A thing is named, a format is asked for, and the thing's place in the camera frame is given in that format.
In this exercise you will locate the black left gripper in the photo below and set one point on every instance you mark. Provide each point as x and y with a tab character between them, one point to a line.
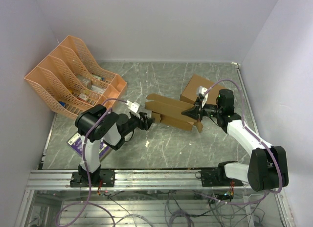
147	122

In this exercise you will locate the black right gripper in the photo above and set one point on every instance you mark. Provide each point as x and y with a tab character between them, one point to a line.
194	112

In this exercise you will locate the cardboard box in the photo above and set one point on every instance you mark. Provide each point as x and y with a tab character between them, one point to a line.
168	111
191	91

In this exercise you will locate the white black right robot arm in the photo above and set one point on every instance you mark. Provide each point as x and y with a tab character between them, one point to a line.
267	168

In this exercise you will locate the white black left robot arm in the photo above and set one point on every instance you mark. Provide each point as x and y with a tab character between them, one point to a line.
102	124

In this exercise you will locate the closed folded cardboard box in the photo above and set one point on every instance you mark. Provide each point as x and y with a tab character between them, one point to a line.
191	91

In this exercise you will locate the purple book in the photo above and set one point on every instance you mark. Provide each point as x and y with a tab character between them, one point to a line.
76	144

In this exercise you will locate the pink plastic desk organizer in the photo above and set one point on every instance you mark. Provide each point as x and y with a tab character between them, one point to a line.
70	81

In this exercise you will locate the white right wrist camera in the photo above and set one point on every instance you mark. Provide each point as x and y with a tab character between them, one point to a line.
202	92

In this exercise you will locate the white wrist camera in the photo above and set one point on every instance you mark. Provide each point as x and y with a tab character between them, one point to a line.
202	92
133	106

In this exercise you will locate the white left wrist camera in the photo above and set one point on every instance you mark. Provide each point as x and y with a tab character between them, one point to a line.
133	106

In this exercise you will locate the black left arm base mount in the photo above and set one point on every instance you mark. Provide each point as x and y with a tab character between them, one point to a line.
100	178

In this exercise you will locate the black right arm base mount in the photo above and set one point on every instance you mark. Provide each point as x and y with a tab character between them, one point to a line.
221	179

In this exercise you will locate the aluminium frame rail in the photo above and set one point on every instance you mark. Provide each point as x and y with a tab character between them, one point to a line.
119	180

